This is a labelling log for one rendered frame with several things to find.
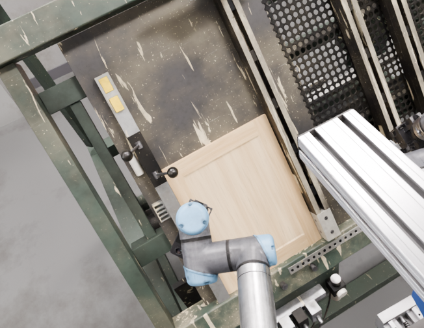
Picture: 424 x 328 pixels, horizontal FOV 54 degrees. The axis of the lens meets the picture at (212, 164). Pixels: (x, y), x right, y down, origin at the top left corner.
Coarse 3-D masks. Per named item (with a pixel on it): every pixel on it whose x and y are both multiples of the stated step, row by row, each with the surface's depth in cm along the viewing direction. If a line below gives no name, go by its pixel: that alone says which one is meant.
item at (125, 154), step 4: (136, 144) 142; (140, 144) 142; (136, 148) 140; (140, 148) 143; (124, 152) 132; (128, 152) 132; (132, 152) 137; (124, 156) 132; (128, 156) 132; (132, 156) 133; (124, 160) 133; (128, 160) 133
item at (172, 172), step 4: (172, 168) 137; (176, 168) 138; (152, 172) 146; (156, 172) 145; (164, 172) 142; (168, 172) 137; (172, 172) 136; (176, 172) 137; (156, 176) 145; (172, 176) 137; (176, 176) 138
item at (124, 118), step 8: (96, 80) 137; (112, 80) 139; (104, 96) 139; (112, 96) 139; (120, 96) 140; (120, 112) 141; (128, 112) 142; (120, 120) 141; (128, 120) 142; (128, 128) 142; (136, 128) 143; (128, 136) 143; (168, 184) 149; (160, 192) 149; (168, 192) 149; (168, 200) 150; (176, 200) 151; (168, 208) 150; (176, 208) 151; (176, 224) 152; (216, 288) 160; (224, 288) 161; (216, 296) 161; (224, 296) 162
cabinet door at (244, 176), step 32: (256, 128) 156; (192, 160) 152; (224, 160) 155; (256, 160) 158; (192, 192) 154; (224, 192) 157; (256, 192) 160; (288, 192) 163; (224, 224) 159; (256, 224) 162; (288, 224) 166; (288, 256) 168
